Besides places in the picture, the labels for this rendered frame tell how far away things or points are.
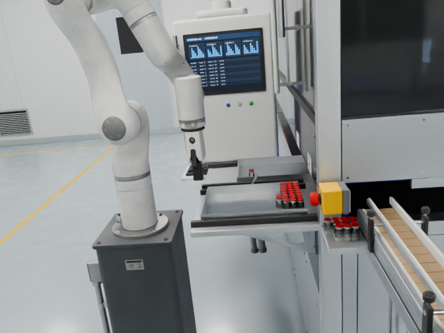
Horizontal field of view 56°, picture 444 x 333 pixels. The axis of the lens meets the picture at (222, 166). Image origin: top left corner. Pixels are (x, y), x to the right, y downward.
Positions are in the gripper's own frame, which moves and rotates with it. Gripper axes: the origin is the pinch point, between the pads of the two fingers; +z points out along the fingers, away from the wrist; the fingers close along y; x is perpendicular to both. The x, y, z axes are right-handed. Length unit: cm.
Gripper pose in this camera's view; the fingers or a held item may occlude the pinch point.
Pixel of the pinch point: (197, 174)
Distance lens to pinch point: 136.5
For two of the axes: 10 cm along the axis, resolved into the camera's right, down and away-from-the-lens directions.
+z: 0.9, 9.5, 2.9
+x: -9.9, 0.7, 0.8
